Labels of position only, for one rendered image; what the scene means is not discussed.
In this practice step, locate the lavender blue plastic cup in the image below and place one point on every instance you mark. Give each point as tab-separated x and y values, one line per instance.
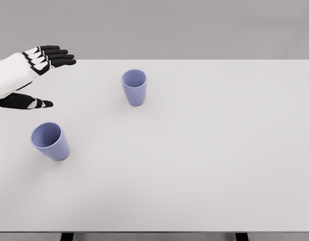
53	145
134	91

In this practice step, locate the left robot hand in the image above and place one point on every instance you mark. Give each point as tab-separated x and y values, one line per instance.
14	72

